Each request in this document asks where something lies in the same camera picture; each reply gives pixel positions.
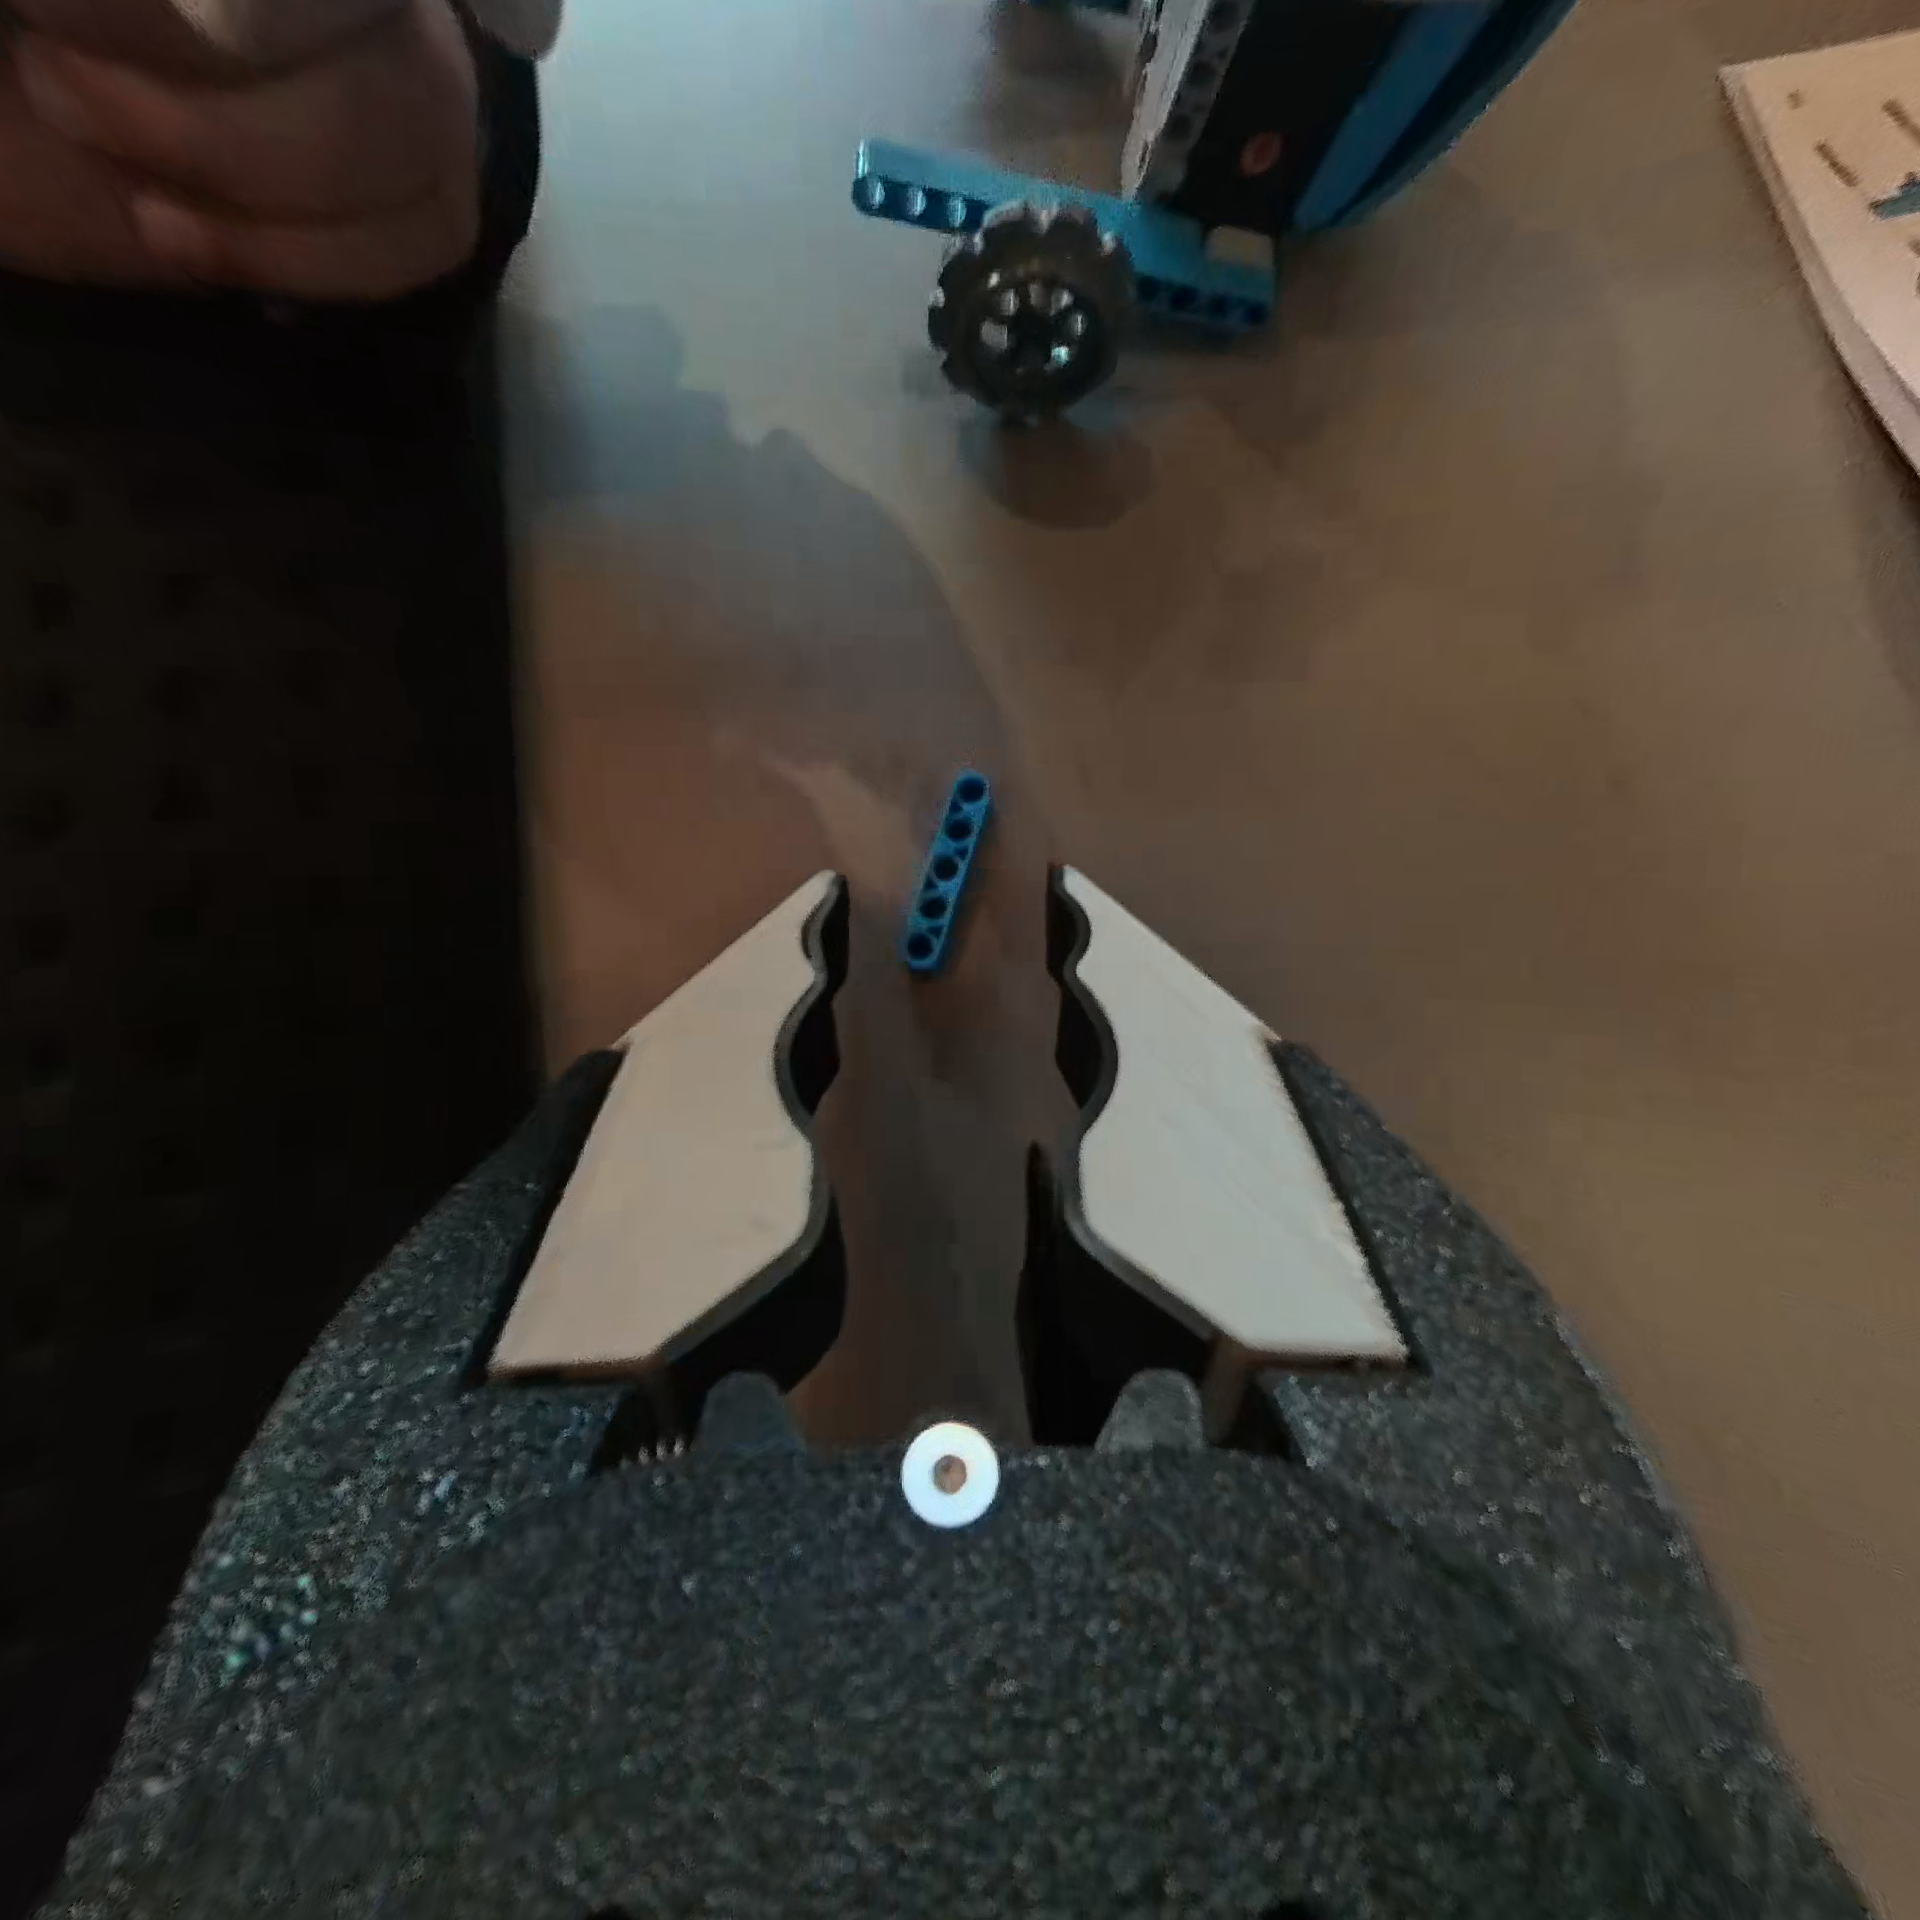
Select blue toy robot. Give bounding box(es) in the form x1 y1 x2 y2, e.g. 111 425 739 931
848 0 1580 425

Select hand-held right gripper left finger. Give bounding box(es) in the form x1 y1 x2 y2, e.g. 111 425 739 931
485 869 855 1397

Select black perforated chair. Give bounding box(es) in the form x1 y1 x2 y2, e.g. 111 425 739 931
0 29 544 1891

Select grey desk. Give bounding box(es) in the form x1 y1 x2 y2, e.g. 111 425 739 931
496 0 1920 1862

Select instruction booklet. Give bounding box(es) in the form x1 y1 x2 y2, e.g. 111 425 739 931
1717 26 1920 479

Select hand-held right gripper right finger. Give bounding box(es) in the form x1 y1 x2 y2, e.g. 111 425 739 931
1017 862 1418 1448

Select blue beam with holes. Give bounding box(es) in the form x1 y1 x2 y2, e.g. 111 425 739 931
896 766 1000 976

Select person's left hand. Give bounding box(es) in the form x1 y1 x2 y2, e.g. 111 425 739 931
0 0 485 303

